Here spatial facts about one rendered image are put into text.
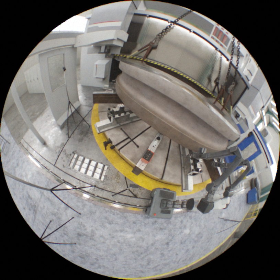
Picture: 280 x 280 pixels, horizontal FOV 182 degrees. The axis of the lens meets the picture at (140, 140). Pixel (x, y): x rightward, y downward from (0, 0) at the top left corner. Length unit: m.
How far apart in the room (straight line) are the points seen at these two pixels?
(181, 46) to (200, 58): 0.94
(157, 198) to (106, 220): 1.13
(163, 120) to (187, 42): 3.76
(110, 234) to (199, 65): 6.01
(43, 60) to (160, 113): 2.96
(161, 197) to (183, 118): 1.54
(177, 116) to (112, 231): 2.50
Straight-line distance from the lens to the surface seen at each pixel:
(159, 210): 1.90
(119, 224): 2.05
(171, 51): 4.23
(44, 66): 2.76
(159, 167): 1.93
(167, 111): 1.55
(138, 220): 2.08
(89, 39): 2.91
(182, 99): 1.30
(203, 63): 4.65
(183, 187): 2.11
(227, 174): 0.83
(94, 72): 4.67
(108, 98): 2.94
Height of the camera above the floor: 1.93
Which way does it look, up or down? 52 degrees down
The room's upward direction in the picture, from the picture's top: 25 degrees clockwise
